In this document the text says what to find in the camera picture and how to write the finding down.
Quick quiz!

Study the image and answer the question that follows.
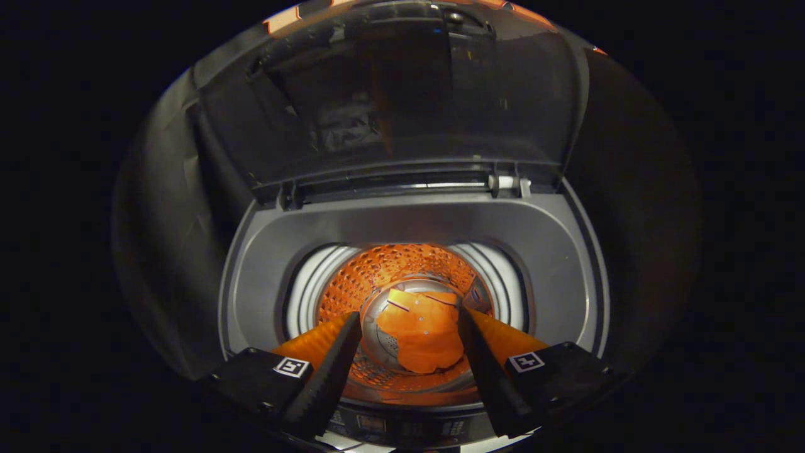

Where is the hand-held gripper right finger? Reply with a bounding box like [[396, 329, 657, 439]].
[[457, 306, 625, 439]]

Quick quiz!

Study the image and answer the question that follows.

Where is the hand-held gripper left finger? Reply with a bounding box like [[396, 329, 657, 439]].
[[200, 310, 364, 441]]

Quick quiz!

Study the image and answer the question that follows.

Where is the yellow polo shirt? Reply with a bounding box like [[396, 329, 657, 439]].
[[376, 288, 466, 375]]

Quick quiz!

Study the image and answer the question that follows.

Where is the grey washing machine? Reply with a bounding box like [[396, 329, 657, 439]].
[[217, 176, 611, 451]]

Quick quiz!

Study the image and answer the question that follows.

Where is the black backdrop cloth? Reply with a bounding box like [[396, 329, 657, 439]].
[[112, 0, 704, 384]]

